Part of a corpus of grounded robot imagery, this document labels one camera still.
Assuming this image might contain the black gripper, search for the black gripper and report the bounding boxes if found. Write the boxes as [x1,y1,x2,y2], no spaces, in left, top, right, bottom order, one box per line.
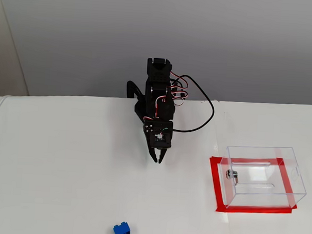
[141,118,175,165]

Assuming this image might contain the blue lego brick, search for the blue lego brick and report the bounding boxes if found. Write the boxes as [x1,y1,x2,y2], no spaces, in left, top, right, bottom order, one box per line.
[112,220,132,234]

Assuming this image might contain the transparent plastic box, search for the transparent plastic box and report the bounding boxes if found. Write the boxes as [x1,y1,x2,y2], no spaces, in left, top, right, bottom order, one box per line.
[217,143,310,214]

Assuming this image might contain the silver cylinder lock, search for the silver cylinder lock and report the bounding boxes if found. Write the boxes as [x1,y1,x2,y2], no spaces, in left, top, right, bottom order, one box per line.
[224,169,240,188]

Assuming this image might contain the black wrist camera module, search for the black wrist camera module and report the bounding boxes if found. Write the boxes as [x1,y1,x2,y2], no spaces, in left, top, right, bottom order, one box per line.
[148,129,173,150]

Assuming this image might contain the red white servo wire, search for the red white servo wire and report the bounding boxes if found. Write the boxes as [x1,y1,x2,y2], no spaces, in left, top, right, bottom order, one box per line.
[168,73,191,108]
[153,94,174,120]

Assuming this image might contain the red tape frame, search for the red tape frame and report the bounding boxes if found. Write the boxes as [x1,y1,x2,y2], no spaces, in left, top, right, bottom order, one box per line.
[206,153,301,218]

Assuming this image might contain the black cable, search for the black cable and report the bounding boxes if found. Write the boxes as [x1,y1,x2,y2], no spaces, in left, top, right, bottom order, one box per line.
[168,74,217,135]

